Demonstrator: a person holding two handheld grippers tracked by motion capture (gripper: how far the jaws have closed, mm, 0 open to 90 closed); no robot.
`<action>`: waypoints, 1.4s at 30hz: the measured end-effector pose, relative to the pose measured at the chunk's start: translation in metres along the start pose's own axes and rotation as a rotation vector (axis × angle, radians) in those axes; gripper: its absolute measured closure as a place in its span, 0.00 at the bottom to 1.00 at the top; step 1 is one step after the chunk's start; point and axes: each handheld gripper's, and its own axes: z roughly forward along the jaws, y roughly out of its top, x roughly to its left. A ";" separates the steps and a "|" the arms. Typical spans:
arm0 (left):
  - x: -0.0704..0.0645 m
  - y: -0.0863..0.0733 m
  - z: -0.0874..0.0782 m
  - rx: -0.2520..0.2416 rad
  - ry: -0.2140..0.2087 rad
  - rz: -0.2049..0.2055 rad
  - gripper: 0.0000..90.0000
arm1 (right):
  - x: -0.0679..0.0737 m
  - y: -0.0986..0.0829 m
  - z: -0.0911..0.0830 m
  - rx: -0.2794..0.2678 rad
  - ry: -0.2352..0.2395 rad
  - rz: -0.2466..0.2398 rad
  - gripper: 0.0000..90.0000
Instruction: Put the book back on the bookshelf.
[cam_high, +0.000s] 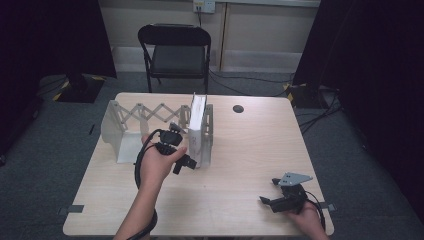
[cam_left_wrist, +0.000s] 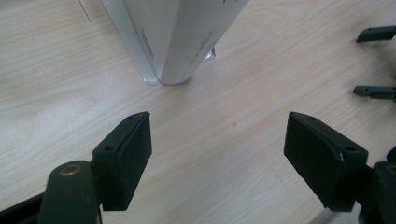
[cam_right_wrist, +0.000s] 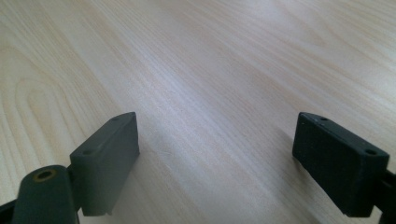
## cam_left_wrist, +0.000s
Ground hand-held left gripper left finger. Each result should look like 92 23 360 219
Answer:
92 111 153 212

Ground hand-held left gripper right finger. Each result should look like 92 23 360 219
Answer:
283 111 370 214

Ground white expandable bookend rack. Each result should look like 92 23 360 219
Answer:
99 0 161 86

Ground white book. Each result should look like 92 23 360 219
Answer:
122 0 250 86

